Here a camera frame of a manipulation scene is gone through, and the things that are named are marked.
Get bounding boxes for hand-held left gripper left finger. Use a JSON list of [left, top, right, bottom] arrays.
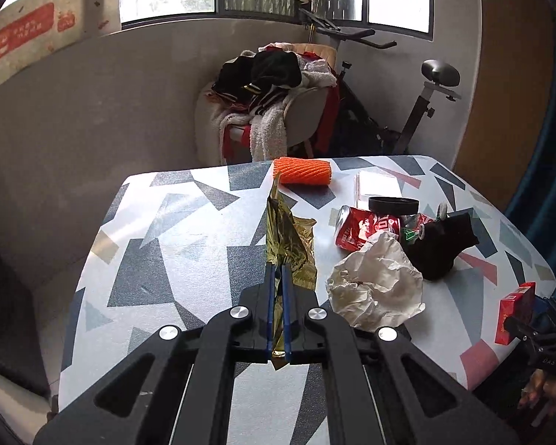
[[33, 263, 279, 445]]

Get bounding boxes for person's right hand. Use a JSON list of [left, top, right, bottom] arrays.
[[519, 371, 556, 411]]

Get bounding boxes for black cloth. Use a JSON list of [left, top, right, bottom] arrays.
[[405, 204, 480, 281]]

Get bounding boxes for black round lid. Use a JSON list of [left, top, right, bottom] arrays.
[[368, 197, 420, 216]]

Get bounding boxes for red green wrapper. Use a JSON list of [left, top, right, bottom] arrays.
[[401, 213, 438, 244]]

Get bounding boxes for cardboard box with red label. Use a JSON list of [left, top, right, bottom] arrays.
[[0, 0, 91, 100]]

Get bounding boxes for orange foam net sleeve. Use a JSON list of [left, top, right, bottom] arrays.
[[272, 158, 333, 187]]

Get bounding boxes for dark furniture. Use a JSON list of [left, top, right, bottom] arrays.
[[0, 227, 52, 399]]

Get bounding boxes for black striped garment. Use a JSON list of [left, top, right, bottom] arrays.
[[212, 51, 303, 112]]

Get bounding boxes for clear plastic box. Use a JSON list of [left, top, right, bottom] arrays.
[[355, 170, 405, 209]]

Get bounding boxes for red soda can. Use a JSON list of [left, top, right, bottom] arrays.
[[335, 205, 401, 251]]

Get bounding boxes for beige chair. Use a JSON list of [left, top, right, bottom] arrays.
[[195, 43, 341, 165]]

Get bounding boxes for black exercise bike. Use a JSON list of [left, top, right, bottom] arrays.
[[294, 0, 461, 157]]

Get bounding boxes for brown wooden door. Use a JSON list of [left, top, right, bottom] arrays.
[[454, 0, 556, 209]]

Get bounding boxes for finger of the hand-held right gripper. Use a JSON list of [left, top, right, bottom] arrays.
[[504, 316, 545, 350]]

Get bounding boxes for white fluffy towel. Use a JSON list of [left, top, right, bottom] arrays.
[[248, 97, 290, 162]]

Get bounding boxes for white paper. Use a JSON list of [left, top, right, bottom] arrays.
[[325, 231, 426, 332]]

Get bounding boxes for red cloth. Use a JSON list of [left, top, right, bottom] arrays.
[[220, 121, 253, 159]]

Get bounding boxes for red cigarette box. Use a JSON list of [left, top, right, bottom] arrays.
[[496, 282, 537, 346]]

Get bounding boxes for gold foil wrapper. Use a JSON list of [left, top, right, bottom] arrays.
[[265, 174, 318, 372]]

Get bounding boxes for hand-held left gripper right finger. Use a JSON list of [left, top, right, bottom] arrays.
[[282, 263, 523, 445]]

